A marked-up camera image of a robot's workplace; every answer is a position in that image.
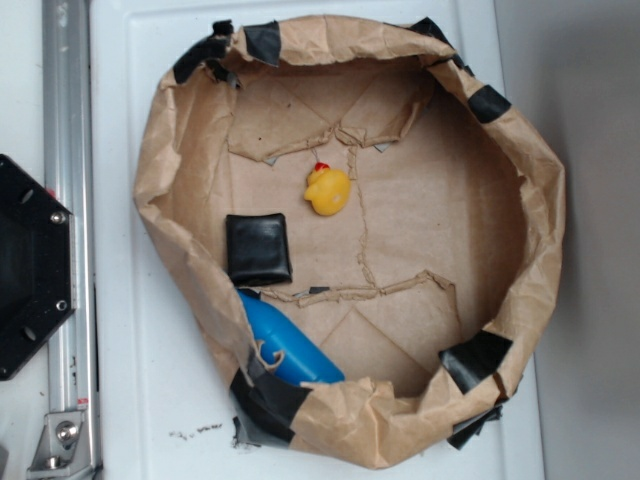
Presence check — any black square pad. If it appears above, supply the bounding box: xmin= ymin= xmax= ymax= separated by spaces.
xmin=225 ymin=213 xmax=292 ymax=286

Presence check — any brown paper bag bin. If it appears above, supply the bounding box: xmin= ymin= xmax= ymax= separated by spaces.
xmin=134 ymin=15 xmax=565 ymax=469

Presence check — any blue plastic bottle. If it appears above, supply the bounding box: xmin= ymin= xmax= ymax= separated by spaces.
xmin=237 ymin=289 xmax=345 ymax=385

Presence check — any aluminium extrusion rail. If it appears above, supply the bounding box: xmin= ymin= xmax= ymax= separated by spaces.
xmin=26 ymin=1 xmax=103 ymax=479

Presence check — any yellow rubber duck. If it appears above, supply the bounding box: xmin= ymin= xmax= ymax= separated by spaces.
xmin=303 ymin=162 xmax=351 ymax=216

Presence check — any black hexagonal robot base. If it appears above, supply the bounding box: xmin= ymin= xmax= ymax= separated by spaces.
xmin=1 ymin=155 xmax=74 ymax=381

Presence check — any white tray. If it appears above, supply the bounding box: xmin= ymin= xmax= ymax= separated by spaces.
xmin=89 ymin=1 xmax=544 ymax=479

